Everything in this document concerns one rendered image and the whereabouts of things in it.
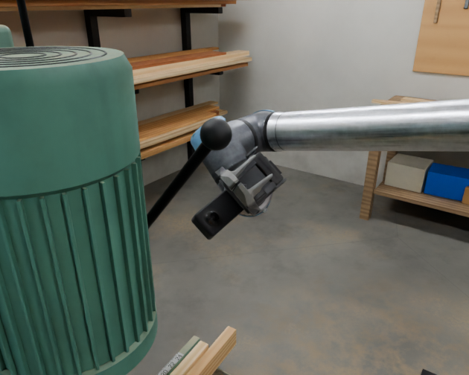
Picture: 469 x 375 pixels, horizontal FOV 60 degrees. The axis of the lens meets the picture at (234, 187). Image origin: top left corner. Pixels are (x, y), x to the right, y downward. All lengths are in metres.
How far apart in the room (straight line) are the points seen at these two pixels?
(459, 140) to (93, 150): 0.57
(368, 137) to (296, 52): 3.18
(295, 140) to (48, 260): 0.61
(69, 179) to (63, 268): 0.08
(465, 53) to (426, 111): 2.76
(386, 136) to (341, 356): 1.55
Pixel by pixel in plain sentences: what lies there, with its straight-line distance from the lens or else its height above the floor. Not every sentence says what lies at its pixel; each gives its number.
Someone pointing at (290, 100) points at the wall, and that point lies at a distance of 4.02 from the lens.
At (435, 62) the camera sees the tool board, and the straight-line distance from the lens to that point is 3.55.
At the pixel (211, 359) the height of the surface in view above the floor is 0.94.
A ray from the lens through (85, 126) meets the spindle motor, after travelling 0.33.
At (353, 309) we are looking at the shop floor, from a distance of 2.45.
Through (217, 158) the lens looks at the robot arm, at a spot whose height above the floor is 1.26.
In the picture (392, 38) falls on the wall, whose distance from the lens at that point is 3.63.
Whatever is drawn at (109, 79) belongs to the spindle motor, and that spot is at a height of 1.49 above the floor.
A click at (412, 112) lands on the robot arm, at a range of 0.77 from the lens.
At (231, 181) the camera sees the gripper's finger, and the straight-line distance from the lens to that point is 0.55.
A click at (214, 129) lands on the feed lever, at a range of 0.43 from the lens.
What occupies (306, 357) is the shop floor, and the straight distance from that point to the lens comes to 2.14.
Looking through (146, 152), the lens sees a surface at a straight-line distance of 3.07.
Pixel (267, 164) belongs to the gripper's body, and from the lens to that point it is 0.64.
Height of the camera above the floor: 1.55
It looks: 24 degrees down
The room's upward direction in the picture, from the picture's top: straight up
